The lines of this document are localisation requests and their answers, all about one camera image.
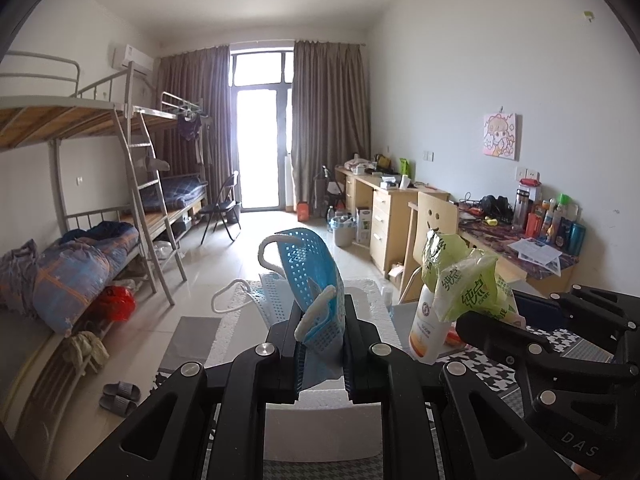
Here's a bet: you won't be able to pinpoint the green tissue packet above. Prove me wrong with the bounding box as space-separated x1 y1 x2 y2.
420 230 523 328

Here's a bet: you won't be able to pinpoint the black headphones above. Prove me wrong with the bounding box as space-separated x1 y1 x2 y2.
480 194 513 221

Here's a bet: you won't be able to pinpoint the white air conditioner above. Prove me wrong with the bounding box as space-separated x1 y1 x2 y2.
110 44 153 77

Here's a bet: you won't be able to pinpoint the white foam box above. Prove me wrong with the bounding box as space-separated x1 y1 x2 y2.
205 277 403 461

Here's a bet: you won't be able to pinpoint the desk with patterned cover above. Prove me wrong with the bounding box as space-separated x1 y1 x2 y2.
407 200 581 296

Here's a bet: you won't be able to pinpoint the brown curtain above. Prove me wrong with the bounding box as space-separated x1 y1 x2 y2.
291 39 372 211
155 45 233 208

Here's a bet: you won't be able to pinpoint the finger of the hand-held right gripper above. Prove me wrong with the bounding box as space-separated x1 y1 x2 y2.
510 283 640 343
455 311 637 393

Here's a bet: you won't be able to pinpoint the grey patterned blanket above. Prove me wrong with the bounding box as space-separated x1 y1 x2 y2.
0 239 41 318

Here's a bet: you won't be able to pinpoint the wooden desk with drawers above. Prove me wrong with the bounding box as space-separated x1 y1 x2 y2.
334 165 451 276

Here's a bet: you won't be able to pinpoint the red plastic bag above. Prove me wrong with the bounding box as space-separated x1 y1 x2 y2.
92 285 137 323

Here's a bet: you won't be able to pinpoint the black folding chair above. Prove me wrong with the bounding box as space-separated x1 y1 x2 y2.
201 170 242 245

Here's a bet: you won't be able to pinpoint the black folded cart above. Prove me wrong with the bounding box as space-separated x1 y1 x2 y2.
314 165 346 218

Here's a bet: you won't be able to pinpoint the dark blue quilt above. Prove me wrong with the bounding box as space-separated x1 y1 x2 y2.
139 175 208 212

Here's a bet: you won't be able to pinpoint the dark hanging clothes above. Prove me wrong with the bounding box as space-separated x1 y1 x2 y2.
176 112 203 142

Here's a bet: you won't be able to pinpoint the pink cartoon wall picture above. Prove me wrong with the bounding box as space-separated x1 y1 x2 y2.
482 112 522 162

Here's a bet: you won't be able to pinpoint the row of toiletry bottles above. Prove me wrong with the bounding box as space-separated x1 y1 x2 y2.
525 192 587 256

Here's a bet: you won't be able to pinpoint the houndstooth cloth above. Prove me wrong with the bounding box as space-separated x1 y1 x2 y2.
150 332 616 480

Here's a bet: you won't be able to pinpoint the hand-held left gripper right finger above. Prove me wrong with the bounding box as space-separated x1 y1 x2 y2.
341 294 576 480

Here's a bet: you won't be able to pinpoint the white lotion pump bottle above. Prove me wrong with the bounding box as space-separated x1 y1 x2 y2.
407 285 458 365

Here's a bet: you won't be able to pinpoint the grey metal bunk bed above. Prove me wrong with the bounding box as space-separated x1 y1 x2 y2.
0 50 188 426
131 91 212 241

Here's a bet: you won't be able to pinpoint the wooden smiley chair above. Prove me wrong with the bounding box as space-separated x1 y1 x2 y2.
397 191 461 306

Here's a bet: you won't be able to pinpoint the white paper sheet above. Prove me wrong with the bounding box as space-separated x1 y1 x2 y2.
507 237 563 277

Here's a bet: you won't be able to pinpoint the grey slipper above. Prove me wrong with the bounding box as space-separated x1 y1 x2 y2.
98 394 132 418
102 381 141 403

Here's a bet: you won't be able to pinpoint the white bucket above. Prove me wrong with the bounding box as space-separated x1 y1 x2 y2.
331 215 357 248

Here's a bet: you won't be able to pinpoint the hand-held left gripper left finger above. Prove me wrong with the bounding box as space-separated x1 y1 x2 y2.
70 317 307 480

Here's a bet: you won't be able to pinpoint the white carton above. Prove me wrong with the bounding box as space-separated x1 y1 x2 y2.
355 206 375 247

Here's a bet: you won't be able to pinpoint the beige cloth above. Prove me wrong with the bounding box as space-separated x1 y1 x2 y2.
62 331 110 376

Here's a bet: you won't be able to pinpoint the glass balcony door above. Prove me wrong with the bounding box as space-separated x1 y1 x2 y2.
229 45 296 211

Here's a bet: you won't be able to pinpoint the blue orange quilt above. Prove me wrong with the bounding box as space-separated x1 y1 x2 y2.
32 220 140 336

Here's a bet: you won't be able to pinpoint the blue perforated face mask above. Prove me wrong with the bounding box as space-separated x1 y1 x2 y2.
257 227 351 383

